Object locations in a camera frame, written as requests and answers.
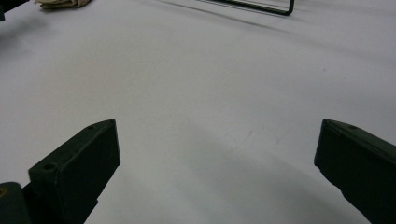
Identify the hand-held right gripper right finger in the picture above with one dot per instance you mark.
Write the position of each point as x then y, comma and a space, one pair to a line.
361, 168

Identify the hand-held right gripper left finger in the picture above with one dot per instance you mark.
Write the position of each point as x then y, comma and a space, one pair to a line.
77, 174

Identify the beige towel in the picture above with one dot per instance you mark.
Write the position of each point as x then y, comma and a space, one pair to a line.
62, 3

